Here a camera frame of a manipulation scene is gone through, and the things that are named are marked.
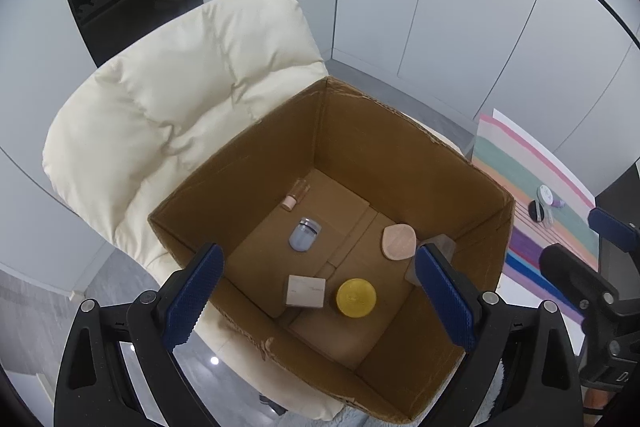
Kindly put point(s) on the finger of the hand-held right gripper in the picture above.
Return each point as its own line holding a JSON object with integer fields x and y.
{"x": 607, "y": 224}

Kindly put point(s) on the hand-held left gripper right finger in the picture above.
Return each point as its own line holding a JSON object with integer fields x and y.
{"x": 445, "y": 297}

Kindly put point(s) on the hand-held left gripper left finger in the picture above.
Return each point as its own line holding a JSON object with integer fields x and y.
{"x": 195, "y": 294}

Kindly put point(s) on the beige rounded compact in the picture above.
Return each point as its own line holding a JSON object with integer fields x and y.
{"x": 398, "y": 242}

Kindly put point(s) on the pale blue jar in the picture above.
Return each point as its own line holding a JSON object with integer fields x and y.
{"x": 303, "y": 236}

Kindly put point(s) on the brown cardboard box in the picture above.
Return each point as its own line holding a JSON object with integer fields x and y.
{"x": 400, "y": 147}

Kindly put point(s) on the dark cabinet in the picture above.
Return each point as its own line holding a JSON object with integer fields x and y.
{"x": 622, "y": 187}

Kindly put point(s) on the small purple tube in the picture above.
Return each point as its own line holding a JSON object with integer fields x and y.
{"x": 558, "y": 203}

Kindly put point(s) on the small white round jar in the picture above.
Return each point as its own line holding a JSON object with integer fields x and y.
{"x": 545, "y": 195}

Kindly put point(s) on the black round compact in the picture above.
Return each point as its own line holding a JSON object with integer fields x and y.
{"x": 537, "y": 212}

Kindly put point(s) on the yellow round container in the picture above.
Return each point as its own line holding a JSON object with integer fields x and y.
{"x": 356, "y": 298}

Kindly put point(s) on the small white box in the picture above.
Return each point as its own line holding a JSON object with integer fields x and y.
{"x": 306, "y": 291}

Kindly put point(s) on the pastel striped mat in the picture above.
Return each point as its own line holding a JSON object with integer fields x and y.
{"x": 510, "y": 162}

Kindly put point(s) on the cream padded chair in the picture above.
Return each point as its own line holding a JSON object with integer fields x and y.
{"x": 175, "y": 72}

